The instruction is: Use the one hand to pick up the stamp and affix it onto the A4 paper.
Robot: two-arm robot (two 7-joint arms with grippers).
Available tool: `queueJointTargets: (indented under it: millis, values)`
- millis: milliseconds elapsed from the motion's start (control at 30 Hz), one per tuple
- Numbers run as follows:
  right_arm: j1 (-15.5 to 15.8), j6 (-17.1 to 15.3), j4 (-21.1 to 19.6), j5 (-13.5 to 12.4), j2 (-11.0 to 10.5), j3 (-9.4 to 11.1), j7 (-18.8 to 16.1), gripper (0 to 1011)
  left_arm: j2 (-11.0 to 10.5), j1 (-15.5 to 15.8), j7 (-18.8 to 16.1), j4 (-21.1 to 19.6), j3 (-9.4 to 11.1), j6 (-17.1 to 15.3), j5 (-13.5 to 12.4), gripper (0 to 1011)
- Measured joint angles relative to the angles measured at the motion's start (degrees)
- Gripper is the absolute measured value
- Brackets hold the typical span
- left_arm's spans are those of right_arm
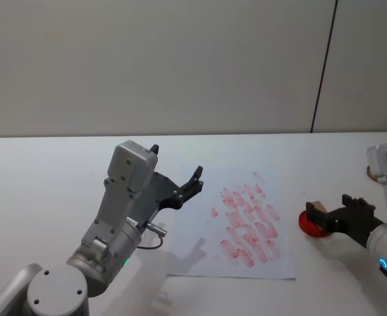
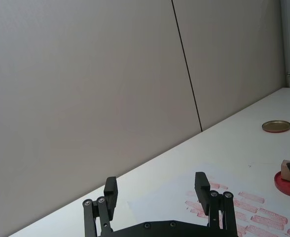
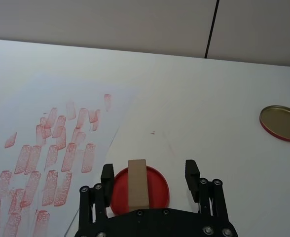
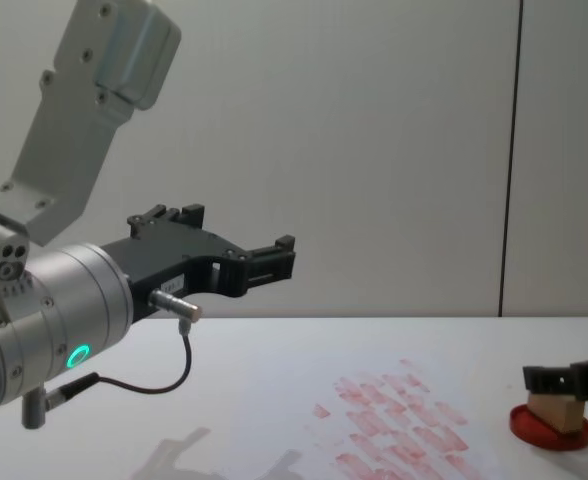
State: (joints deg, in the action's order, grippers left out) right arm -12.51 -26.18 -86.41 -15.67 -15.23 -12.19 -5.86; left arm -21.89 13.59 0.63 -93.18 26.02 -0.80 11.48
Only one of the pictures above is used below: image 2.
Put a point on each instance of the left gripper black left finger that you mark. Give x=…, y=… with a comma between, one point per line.
x=109, y=197

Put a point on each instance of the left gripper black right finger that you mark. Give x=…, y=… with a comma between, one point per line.
x=201, y=195

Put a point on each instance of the round red ink pad tin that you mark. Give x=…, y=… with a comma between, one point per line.
x=286, y=190

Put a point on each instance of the round gold tin lid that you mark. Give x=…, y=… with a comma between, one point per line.
x=276, y=126

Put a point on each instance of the white paper sheet, red stamps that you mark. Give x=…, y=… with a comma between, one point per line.
x=246, y=192

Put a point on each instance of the small metal wall latch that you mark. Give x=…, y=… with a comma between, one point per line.
x=288, y=74

